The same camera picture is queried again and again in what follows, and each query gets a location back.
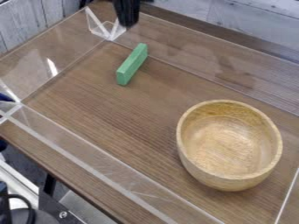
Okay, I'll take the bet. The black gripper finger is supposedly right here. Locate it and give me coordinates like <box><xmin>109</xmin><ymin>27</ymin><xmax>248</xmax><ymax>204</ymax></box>
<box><xmin>113</xmin><ymin>0</ymin><xmax>140</xmax><ymax>28</ymax></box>

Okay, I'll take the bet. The green rectangular block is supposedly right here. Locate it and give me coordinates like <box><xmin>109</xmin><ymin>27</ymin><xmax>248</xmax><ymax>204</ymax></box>
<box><xmin>116</xmin><ymin>43</ymin><xmax>148</xmax><ymax>86</ymax></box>

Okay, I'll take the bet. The brown wooden bowl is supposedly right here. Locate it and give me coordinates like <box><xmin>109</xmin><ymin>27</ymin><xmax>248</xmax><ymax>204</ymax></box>
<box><xmin>175</xmin><ymin>100</ymin><xmax>283</xmax><ymax>192</ymax></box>

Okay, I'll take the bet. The black table leg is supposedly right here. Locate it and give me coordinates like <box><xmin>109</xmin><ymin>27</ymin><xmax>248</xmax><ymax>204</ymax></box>
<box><xmin>43</xmin><ymin>174</ymin><xmax>56</xmax><ymax>196</ymax></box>

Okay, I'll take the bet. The clear acrylic corner bracket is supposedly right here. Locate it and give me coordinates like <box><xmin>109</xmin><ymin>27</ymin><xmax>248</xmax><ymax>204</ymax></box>
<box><xmin>85</xmin><ymin>7</ymin><xmax>127</xmax><ymax>41</ymax></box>

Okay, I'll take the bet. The clear acrylic barrier wall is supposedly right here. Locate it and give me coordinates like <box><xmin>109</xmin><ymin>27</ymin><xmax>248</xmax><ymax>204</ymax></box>
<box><xmin>0</xmin><ymin>84</ymin><xmax>226</xmax><ymax>224</ymax></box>

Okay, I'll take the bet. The grey metal base plate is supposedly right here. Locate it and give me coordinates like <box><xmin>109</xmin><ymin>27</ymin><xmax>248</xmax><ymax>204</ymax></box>
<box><xmin>0</xmin><ymin>193</ymin><xmax>87</xmax><ymax>224</ymax></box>

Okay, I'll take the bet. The black cable loop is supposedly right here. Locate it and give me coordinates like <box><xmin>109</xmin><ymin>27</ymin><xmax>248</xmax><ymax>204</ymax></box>
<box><xmin>0</xmin><ymin>193</ymin><xmax>37</xmax><ymax>224</ymax></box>

